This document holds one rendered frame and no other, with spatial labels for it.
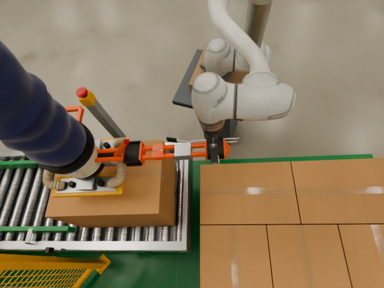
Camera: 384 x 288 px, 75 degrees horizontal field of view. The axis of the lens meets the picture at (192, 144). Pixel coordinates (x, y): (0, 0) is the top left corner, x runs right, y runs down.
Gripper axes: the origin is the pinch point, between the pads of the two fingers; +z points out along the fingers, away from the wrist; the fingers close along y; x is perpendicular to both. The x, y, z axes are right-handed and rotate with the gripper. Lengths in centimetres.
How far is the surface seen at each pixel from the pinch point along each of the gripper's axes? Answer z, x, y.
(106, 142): 9, -53, -9
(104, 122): 48, -79, -45
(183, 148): -0.9, -13.2, 0.7
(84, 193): 11, -61, 15
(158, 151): -0.8, -23.9, 1.2
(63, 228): 57, -98, 25
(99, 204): 26, -60, 17
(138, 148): -1.1, -32.7, -0.2
